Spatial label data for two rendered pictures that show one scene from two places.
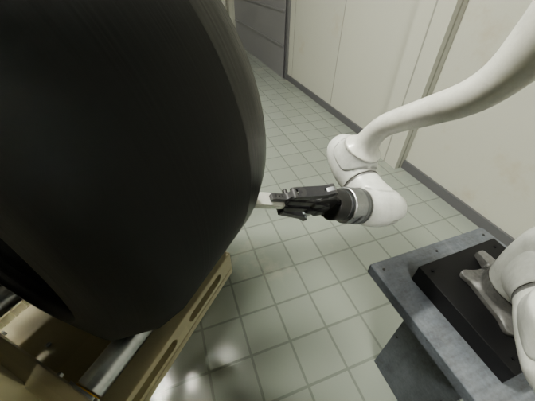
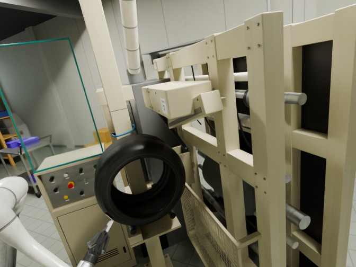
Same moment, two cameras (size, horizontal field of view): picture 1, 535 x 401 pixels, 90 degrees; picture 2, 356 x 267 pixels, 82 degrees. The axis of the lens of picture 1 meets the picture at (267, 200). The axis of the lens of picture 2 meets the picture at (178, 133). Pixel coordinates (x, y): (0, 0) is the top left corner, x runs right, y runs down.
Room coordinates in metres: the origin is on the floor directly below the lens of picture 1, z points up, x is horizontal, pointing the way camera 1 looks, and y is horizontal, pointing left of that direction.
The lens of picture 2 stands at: (1.52, -0.32, 1.86)
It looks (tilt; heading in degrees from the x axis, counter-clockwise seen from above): 17 degrees down; 138
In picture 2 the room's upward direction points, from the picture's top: 10 degrees counter-clockwise
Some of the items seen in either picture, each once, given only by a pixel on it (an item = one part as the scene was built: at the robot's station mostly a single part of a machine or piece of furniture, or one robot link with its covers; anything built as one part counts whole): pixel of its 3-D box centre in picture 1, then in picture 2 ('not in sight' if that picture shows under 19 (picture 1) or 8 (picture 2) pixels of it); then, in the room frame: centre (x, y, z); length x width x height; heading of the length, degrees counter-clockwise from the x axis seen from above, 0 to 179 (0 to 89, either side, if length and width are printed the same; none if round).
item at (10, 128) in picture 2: not in sight; (15, 133); (-7.69, 0.30, 0.69); 0.71 x 0.59 x 1.37; 20
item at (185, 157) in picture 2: not in sight; (180, 166); (0.28, 0.77, 1.05); 0.20 x 0.15 x 0.30; 155
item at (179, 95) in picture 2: not in sight; (171, 96); (0.56, 0.55, 1.71); 0.61 x 0.25 x 0.15; 155
